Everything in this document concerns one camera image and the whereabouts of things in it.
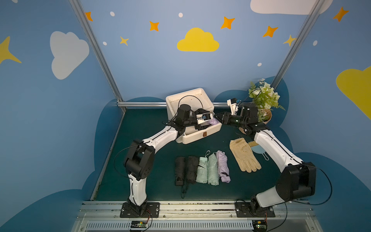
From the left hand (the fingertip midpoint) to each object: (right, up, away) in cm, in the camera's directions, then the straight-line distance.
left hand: (209, 113), depth 84 cm
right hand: (+4, -1, -3) cm, 5 cm away
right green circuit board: (+24, -59, -11) cm, 64 cm away
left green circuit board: (-38, -57, -12) cm, 70 cm away
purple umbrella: (+9, -32, +2) cm, 34 cm away
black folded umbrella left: (-18, -33, +3) cm, 37 cm away
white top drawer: (-11, -12, -4) cm, 17 cm away
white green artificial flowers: (+35, +10, +3) cm, 36 cm away
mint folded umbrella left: (-5, -37, 0) cm, 37 cm away
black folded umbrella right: (-10, -32, +2) cm, 34 cm away
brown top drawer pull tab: (-3, -12, 0) cm, 13 cm away
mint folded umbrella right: (+2, -37, -2) cm, 37 cm away
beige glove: (+25, -27, +12) cm, 39 cm away
